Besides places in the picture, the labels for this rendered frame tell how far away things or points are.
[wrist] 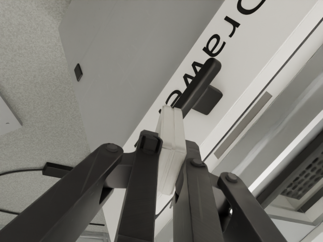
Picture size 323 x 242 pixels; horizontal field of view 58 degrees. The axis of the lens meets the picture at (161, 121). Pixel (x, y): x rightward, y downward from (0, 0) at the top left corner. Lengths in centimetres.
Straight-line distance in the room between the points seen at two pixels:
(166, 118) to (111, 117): 31
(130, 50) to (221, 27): 23
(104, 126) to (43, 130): 90
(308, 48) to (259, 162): 11
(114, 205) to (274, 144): 25
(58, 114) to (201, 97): 111
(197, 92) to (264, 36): 8
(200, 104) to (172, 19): 21
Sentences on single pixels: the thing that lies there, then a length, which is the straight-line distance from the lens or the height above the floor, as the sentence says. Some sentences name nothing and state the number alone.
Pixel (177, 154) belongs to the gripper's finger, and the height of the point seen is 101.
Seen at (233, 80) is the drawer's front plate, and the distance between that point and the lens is 29.
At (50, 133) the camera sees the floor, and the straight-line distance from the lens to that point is 141.
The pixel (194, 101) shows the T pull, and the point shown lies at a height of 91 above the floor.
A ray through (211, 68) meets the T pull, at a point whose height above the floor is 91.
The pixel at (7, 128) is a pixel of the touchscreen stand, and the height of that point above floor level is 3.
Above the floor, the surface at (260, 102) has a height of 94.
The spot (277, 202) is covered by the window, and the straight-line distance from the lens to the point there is 28.
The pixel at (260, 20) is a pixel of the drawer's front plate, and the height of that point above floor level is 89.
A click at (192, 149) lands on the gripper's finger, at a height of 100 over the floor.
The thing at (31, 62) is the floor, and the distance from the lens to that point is 123.
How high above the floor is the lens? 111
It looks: 48 degrees down
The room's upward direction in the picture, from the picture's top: 148 degrees clockwise
